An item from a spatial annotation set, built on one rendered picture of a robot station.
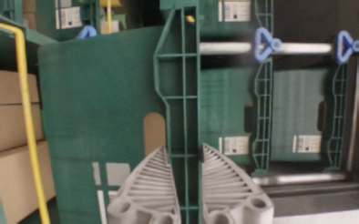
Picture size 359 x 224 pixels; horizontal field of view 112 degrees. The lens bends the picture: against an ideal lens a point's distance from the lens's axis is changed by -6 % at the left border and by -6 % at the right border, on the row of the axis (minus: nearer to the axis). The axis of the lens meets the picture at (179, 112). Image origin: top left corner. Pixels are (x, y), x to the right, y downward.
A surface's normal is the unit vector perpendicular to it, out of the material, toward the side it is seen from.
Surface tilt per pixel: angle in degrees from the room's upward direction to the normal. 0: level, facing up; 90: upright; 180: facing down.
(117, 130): 94
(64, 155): 92
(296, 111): 98
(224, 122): 92
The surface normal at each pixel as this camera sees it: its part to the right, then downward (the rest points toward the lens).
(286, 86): -0.13, 0.09
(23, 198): 1.00, -0.02
